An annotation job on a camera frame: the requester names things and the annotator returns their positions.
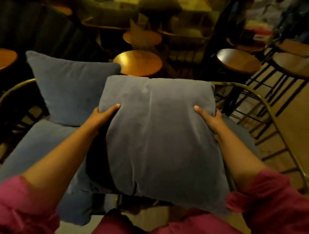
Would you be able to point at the person's left hand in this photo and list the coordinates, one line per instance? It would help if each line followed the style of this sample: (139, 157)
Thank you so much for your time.
(99, 120)

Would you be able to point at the person's right hand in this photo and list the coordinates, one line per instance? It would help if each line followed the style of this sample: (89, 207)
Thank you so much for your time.
(216, 125)

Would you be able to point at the person's left forearm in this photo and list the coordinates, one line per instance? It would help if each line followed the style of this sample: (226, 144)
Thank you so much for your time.
(58, 164)

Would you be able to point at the person's right forearm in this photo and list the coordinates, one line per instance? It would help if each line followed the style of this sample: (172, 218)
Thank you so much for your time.
(239, 159)

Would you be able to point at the round wooden table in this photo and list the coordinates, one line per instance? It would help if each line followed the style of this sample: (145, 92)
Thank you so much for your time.
(294, 47)
(251, 48)
(154, 38)
(7, 59)
(239, 61)
(137, 63)
(62, 10)
(292, 65)

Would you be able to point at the tan folded table sign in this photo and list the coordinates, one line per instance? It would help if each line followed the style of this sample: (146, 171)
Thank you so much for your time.
(137, 33)

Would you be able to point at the yellow and red packet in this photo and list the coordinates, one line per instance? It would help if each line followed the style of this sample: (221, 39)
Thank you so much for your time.
(259, 30)

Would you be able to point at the dark striped upholstered sofa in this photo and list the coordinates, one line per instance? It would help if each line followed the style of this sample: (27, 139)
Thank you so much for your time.
(43, 29)

